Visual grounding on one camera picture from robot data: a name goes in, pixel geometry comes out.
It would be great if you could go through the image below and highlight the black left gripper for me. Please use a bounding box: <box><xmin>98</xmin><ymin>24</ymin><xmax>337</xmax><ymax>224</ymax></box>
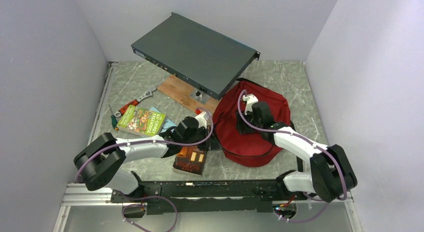
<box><xmin>182</xmin><ymin>125</ymin><xmax>222</xmax><ymax>151</ymax></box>

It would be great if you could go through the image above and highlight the dark DiCamillo book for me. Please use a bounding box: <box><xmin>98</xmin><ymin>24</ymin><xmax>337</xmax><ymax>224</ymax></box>
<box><xmin>172</xmin><ymin>146</ymin><xmax>207</xmax><ymax>176</ymax></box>

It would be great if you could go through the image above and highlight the red backpack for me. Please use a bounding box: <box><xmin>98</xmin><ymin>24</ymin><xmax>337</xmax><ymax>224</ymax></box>
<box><xmin>212</xmin><ymin>78</ymin><xmax>291</xmax><ymax>167</ymax></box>

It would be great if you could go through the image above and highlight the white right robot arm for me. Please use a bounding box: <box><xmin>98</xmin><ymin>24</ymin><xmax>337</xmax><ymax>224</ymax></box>
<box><xmin>237</xmin><ymin>101</ymin><xmax>358</xmax><ymax>202</ymax></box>

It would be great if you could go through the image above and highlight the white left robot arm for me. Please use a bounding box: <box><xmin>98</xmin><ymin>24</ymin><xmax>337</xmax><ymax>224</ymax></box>
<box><xmin>73</xmin><ymin>114</ymin><xmax>214</xmax><ymax>202</ymax></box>

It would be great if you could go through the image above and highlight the light blue notebook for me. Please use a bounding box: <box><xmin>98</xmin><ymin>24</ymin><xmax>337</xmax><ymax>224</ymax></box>
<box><xmin>150</xmin><ymin>107</ymin><xmax>176</xmax><ymax>132</ymax></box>

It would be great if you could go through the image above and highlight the green treehouse book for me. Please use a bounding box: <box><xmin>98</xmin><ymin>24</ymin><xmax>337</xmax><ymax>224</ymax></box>
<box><xmin>117</xmin><ymin>105</ymin><xmax>167</xmax><ymax>137</ymax></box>

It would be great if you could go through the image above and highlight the wooden base board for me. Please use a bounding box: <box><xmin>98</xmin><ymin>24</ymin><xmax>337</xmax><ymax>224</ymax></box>
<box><xmin>157</xmin><ymin>75</ymin><xmax>219</xmax><ymax>113</ymax></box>

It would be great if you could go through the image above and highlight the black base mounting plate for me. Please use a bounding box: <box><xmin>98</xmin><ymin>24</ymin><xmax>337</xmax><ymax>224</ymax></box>
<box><xmin>110</xmin><ymin>179</ymin><xmax>306</xmax><ymax>215</ymax></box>

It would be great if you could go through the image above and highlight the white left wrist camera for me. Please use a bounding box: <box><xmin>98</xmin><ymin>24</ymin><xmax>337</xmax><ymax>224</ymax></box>
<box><xmin>195</xmin><ymin>111</ymin><xmax>213</xmax><ymax>128</ymax></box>

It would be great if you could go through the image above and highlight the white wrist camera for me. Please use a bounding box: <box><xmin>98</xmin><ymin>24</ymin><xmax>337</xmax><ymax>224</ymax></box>
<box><xmin>195</xmin><ymin>111</ymin><xmax>213</xmax><ymax>128</ymax></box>
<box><xmin>242</xmin><ymin>94</ymin><xmax>259</xmax><ymax>113</ymax></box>

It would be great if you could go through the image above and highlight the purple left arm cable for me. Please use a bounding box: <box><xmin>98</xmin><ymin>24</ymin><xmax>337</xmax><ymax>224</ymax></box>
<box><xmin>75</xmin><ymin>107</ymin><xmax>215</xmax><ymax>183</ymax></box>

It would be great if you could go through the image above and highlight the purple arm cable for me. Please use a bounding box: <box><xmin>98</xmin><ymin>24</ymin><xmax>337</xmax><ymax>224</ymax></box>
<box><xmin>75</xmin><ymin>107</ymin><xmax>215</xmax><ymax>183</ymax></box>
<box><xmin>236</xmin><ymin>89</ymin><xmax>349</xmax><ymax>224</ymax></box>

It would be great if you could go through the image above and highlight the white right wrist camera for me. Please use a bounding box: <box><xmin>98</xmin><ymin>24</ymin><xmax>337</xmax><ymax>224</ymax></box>
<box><xmin>242</xmin><ymin>94</ymin><xmax>259</xmax><ymax>113</ymax></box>

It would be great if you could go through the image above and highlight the metal stand bracket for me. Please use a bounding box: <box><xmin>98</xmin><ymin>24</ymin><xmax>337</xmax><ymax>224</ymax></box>
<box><xmin>190</xmin><ymin>89</ymin><xmax>211</xmax><ymax>105</ymax></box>

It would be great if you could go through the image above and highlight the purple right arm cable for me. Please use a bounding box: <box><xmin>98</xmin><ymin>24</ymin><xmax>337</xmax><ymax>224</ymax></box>
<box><xmin>236</xmin><ymin>89</ymin><xmax>349</xmax><ymax>224</ymax></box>

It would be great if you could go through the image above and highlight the red handled adjustable wrench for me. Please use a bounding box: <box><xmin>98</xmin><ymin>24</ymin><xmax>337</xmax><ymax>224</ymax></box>
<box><xmin>114</xmin><ymin>86</ymin><xmax>157</xmax><ymax>117</ymax></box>

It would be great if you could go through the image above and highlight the green handled screwdriver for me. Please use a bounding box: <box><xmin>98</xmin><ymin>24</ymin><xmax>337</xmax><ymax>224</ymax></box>
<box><xmin>109</xmin><ymin>105</ymin><xmax>119</xmax><ymax>131</ymax></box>

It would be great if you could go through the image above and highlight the aluminium frame rail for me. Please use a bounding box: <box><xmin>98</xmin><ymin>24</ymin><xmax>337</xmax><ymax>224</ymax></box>
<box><xmin>53</xmin><ymin>62</ymin><xmax>119</xmax><ymax>232</ymax></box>

